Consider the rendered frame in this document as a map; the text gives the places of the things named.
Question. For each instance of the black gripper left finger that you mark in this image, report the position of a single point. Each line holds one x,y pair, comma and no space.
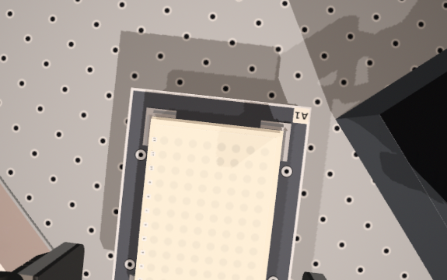
64,262

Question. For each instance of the grey perforated base plate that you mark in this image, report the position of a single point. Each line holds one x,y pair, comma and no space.
66,72

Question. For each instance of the cream pcr plate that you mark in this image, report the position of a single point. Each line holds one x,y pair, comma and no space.
208,202

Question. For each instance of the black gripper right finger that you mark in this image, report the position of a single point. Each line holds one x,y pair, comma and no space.
313,276

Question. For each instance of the dark grey rectangular frame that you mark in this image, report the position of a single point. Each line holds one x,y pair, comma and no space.
145,103

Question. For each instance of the white benchtop machine with dark base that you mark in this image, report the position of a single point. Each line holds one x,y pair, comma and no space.
400,136

